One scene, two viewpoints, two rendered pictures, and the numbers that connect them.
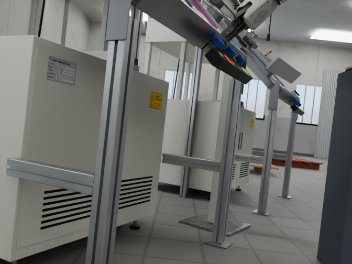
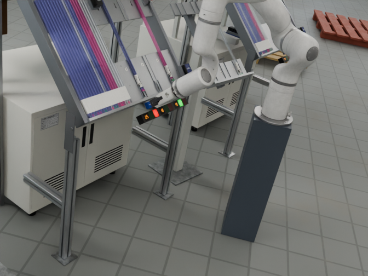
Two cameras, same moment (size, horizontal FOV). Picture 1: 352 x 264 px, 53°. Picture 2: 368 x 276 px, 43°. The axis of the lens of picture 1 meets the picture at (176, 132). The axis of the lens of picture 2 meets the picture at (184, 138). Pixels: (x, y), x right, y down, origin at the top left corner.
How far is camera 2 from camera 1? 1.52 m
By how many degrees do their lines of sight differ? 29
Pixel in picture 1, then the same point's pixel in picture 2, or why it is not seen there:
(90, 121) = not seen: hidden behind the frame
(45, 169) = (41, 188)
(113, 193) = (71, 209)
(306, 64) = not seen: outside the picture
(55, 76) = (46, 126)
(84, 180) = (57, 201)
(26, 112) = (31, 150)
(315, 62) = not seen: outside the picture
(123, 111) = (74, 178)
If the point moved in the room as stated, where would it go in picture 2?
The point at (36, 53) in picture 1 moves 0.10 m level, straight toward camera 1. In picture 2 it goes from (34, 121) to (33, 133)
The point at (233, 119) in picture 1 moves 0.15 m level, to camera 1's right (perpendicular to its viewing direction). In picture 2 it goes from (177, 122) to (205, 129)
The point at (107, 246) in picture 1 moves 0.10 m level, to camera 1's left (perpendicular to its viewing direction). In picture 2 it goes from (68, 229) to (47, 223)
